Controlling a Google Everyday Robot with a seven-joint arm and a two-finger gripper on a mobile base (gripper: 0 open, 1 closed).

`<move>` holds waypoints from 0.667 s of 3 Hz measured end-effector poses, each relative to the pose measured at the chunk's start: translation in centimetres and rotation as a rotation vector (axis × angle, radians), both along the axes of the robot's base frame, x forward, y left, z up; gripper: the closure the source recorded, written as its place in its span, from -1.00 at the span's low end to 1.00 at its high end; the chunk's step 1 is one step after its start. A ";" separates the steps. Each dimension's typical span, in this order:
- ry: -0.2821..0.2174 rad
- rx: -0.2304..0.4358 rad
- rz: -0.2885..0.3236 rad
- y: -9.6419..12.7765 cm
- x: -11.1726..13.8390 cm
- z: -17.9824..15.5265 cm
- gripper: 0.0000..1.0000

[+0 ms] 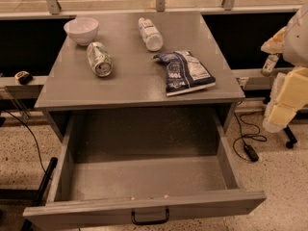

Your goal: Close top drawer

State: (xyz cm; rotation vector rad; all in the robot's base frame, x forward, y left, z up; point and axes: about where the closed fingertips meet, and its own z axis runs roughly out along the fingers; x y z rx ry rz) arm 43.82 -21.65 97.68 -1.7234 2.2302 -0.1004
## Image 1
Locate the grey top drawer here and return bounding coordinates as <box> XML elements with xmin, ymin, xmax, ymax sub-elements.
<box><xmin>23</xmin><ymin>107</ymin><xmax>266</xmax><ymax>231</ymax></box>

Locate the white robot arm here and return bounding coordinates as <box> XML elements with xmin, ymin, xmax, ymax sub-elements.
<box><xmin>261</xmin><ymin>4</ymin><xmax>308</xmax><ymax>133</ymax></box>

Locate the small green bottle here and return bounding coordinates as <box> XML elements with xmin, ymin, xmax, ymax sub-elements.
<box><xmin>261</xmin><ymin>54</ymin><xmax>280</xmax><ymax>76</ymax></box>

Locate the blue white chip bag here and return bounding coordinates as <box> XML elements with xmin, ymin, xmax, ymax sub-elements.
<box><xmin>154</xmin><ymin>50</ymin><xmax>216</xmax><ymax>96</ymax></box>

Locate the clear plastic water bottle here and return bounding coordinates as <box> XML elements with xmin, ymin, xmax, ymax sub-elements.
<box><xmin>138</xmin><ymin>17</ymin><xmax>164</xmax><ymax>52</ymax></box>

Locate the grey cabinet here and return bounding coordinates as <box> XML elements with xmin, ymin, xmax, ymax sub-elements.
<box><xmin>34</xmin><ymin>11</ymin><xmax>246</xmax><ymax>142</ymax></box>

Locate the green white soda can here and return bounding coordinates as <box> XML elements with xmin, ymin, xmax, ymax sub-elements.
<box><xmin>87</xmin><ymin>41</ymin><xmax>113</xmax><ymax>77</ymax></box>

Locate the white bowl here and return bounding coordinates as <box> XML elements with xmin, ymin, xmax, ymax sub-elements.
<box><xmin>64</xmin><ymin>17</ymin><xmax>99</xmax><ymax>45</ymax></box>

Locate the black tape measure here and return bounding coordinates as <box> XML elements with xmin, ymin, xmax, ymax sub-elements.
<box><xmin>14</xmin><ymin>71</ymin><xmax>33</xmax><ymax>85</ymax></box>

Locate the black stand leg left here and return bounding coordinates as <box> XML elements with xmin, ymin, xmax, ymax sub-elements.
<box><xmin>0</xmin><ymin>157</ymin><xmax>58</xmax><ymax>206</ymax></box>

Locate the black power adapter with cable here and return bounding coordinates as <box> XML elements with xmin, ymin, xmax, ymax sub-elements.
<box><xmin>232</xmin><ymin>113</ymin><xmax>268</xmax><ymax>163</ymax></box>

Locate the black drawer handle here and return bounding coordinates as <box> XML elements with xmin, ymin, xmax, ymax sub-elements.
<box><xmin>131</xmin><ymin>208</ymin><xmax>169</xmax><ymax>226</ymax></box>

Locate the metal railing frame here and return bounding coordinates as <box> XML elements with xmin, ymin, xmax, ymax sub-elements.
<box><xmin>0</xmin><ymin>0</ymin><xmax>308</xmax><ymax>21</ymax></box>

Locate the black cable left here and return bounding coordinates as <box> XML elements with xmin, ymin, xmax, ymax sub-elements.
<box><xmin>2</xmin><ymin>109</ymin><xmax>47</xmax><ymax>174</ymax></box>

